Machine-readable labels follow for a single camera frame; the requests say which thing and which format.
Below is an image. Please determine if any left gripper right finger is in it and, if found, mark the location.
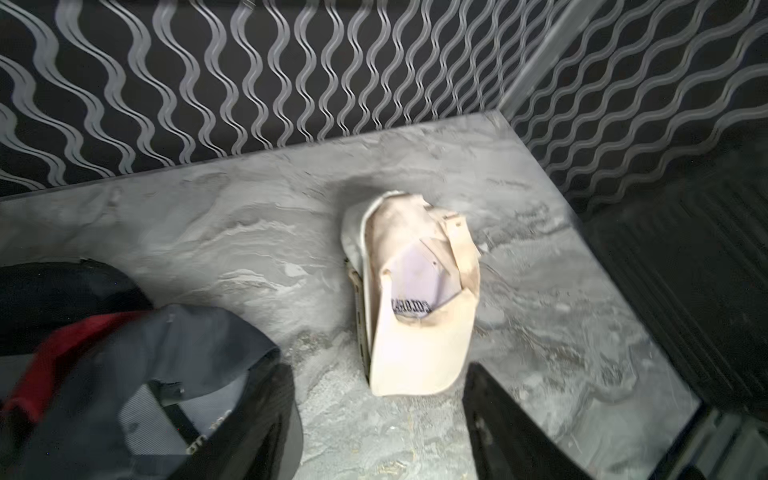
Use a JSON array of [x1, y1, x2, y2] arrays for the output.
[[462, 362, 589, 480]]

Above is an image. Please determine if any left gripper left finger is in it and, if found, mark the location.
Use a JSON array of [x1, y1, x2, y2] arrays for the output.
[[170, 353, 288, 479]]

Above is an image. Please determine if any navy baseball cap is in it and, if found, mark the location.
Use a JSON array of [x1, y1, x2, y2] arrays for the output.
[[1, 259, 153, 356]]

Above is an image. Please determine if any black orange tool case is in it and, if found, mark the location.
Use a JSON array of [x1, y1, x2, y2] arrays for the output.
[[580, 120, 767, 419]]

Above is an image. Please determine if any red baseball cap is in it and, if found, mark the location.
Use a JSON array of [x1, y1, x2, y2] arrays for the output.
[[1, 310, 149, 424]]

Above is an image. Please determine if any cream baseball cap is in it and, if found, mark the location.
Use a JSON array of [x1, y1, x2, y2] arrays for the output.
[[340, 191, 481, 397]]

